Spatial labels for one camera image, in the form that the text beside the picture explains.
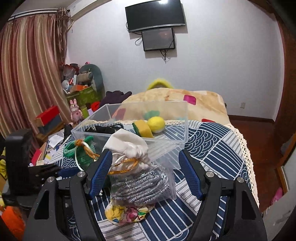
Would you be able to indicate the clear plastic storage box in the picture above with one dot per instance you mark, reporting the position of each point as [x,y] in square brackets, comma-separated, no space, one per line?
[164,147]

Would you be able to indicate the red plush item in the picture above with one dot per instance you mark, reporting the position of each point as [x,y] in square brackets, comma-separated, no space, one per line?
[95,106]

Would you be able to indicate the yellow floral cloth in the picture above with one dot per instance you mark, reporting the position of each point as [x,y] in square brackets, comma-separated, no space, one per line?
[120,215]

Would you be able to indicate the beige fleece blanket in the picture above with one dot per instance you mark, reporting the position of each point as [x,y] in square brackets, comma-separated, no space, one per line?
[201,104]

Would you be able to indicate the white drawstring cloth bag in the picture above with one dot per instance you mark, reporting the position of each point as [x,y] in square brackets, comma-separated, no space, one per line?
[129,153]

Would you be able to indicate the green knitted pouch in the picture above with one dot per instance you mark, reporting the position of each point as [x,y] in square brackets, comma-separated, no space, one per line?
[82,152]

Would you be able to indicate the green cylinder bottle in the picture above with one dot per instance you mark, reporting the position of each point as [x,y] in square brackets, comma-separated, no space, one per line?
[85,111]

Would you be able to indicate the pink rabbit plush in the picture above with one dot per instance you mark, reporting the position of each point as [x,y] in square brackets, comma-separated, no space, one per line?
[76,114]

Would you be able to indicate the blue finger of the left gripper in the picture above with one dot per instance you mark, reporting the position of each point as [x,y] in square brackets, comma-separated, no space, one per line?
[68,172]

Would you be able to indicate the small wall monitor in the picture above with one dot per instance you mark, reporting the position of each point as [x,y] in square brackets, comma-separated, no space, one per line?
[158,39]

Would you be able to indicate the yellow felt ball toy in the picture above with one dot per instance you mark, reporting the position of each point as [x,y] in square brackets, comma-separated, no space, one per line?
[156,124]

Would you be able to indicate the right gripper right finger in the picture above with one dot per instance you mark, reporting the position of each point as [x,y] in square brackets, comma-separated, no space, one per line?
[192,173]

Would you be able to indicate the red box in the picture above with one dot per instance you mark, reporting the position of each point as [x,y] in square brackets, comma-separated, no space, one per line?
[48,115]

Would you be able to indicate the dark purple clothing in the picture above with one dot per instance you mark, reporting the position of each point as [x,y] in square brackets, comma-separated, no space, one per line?
[114,97]

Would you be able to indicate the striped red curtain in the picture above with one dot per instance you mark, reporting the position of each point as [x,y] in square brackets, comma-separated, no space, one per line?
[33,50]

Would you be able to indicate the large wall television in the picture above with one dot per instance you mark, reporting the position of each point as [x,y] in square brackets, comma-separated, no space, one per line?
[154,14]

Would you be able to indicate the green storage box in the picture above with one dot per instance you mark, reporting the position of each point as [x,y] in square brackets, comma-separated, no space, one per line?
[85,96]

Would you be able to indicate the green dinosaur plush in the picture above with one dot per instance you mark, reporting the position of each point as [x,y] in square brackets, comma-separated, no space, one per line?
[90,75]

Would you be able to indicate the black patterned pouch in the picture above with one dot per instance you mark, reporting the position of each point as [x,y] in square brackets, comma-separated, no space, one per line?
[107,129]

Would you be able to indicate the yellow green sponge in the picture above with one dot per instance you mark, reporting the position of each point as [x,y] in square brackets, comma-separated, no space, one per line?
[142,129]

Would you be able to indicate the yellow fuzzy cushion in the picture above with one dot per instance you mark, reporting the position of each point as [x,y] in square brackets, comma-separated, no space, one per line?
[159,83]

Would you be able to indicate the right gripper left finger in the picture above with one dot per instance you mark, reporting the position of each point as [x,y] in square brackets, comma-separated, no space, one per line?
[48,220]

